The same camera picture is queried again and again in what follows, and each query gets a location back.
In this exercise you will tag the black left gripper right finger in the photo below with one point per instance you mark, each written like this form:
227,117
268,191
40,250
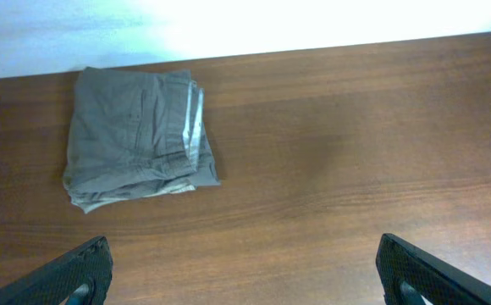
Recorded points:
410,275

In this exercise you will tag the grey-green shorts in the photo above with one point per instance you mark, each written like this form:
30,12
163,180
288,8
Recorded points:
136,135

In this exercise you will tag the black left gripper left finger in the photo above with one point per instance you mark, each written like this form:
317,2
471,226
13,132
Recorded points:
80,276

